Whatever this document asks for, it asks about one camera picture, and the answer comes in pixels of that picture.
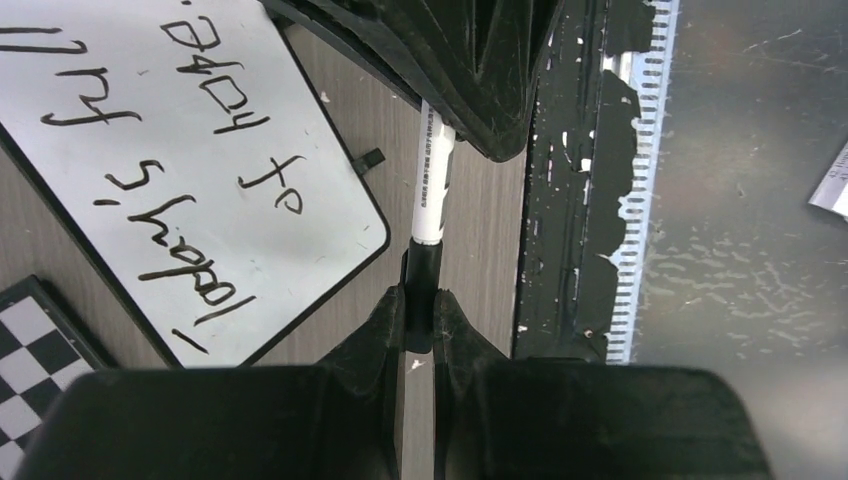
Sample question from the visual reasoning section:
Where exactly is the black white chessboard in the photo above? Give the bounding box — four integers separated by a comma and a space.
1, 275, 115, 479

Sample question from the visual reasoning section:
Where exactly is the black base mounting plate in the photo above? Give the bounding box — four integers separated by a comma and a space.
512, 1, 655, 362

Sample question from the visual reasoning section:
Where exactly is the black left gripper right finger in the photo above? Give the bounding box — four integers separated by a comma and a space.
433, 290, 773, 479

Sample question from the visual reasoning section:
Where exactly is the small black-framed whiteboard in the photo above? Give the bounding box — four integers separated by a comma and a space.
1, 1, 390, 367

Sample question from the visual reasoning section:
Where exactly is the white whiteboard marker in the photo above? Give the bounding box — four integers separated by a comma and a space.
411, 101, 456, 245

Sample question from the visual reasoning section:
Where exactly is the white paper label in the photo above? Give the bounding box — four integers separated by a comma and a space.
808, 144, 848, 219

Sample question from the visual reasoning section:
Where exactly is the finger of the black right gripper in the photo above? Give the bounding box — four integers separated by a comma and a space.
463, 1, 563, 163
262, 1, 491, 143

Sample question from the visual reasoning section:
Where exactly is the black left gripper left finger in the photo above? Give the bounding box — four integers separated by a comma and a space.
16, 286, 405, 479

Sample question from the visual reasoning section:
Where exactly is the black marker cap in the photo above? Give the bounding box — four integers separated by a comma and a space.
401, 239, 443, 354

